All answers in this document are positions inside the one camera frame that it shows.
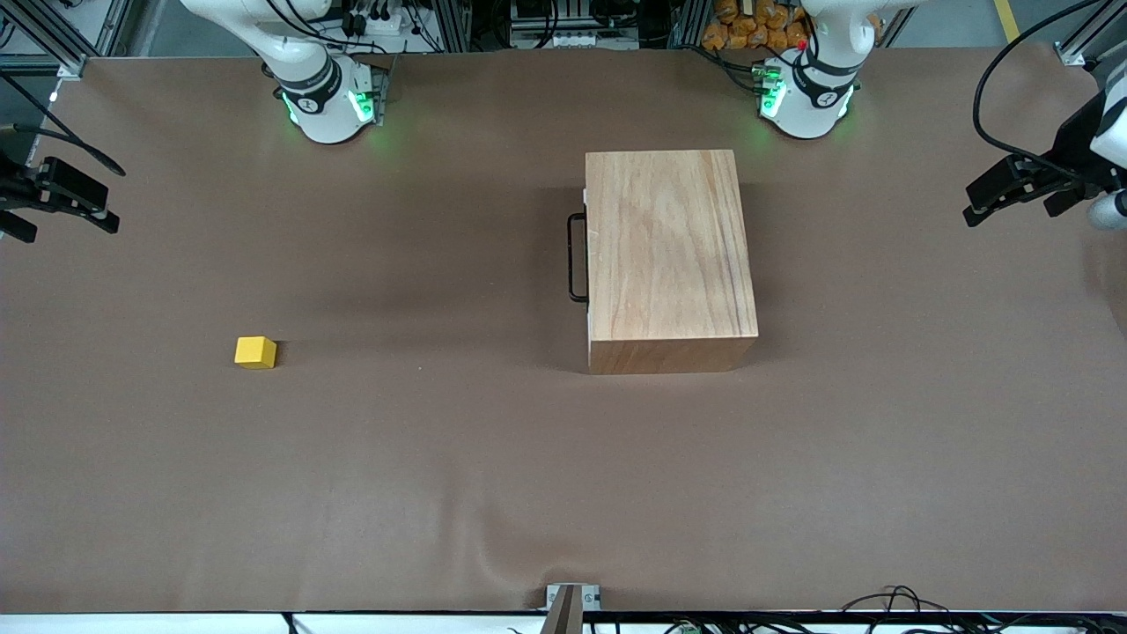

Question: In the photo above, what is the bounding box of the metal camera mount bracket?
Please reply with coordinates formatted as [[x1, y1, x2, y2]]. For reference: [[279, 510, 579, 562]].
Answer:
[[544, 583, 601, 634]]

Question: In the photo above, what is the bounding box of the aluminium frame profile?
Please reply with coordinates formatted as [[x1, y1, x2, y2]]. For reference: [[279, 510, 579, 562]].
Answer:
[[0, 0, 90, 80], [1053, 0, 1127, 68]]

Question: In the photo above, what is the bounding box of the wooden drawer with white front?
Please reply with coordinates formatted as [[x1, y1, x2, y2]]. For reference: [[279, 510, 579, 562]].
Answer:
[[583, 185, 593, 355]]

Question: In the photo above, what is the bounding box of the black metal drawer handle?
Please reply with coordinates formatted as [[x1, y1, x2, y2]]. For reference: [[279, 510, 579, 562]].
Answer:
[[567, 211, 590, 305]]

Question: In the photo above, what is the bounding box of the aluminium frame post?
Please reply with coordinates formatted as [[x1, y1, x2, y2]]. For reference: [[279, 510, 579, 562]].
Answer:
[[430, 0, 474, 54]]

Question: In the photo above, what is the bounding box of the white socket strip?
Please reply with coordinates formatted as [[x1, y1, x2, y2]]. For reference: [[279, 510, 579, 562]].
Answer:
[[527, 29, 619, 51]]

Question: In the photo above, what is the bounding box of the wooden cabinet box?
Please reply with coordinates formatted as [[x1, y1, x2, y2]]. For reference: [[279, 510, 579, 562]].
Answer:
[[585, 149, 760, 375]]

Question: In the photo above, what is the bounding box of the brown table cover sheet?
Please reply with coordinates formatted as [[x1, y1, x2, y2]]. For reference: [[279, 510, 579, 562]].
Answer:
[[0, 44, 1127, 616]]

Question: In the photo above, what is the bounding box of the bag of orange items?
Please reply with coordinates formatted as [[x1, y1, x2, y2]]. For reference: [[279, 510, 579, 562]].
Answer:
[[701, 0, 812, 52]]

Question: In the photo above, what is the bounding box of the power strip with black plugs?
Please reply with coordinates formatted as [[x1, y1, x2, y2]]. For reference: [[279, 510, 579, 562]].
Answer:
[[340, 0, 422, 41]]

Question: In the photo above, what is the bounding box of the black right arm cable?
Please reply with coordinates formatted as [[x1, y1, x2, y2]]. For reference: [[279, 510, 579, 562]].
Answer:
[[0, 75, 126, 177]]

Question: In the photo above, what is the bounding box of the black cable bundle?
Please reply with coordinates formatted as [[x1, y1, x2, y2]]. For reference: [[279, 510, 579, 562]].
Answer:
[[841, 584, 1001, 634]]

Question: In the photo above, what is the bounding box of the yellow wooden block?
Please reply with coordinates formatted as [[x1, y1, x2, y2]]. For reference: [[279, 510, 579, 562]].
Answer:
[[234, 335, 278, 371]]

